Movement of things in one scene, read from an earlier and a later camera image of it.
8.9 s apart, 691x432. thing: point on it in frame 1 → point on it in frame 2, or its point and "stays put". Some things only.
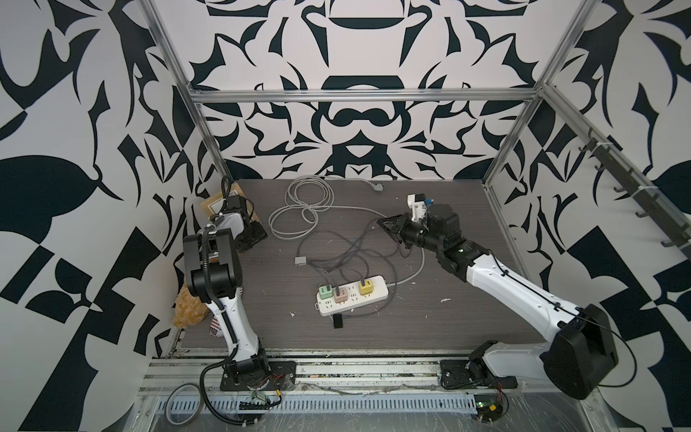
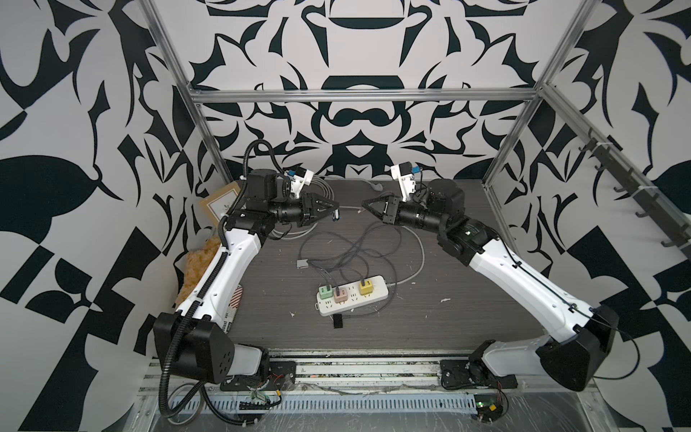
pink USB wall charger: [342, 297] stays put
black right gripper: [399, 229] → [390, 214]
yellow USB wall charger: [367, 288] stays put
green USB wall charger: [325, 292] stays put
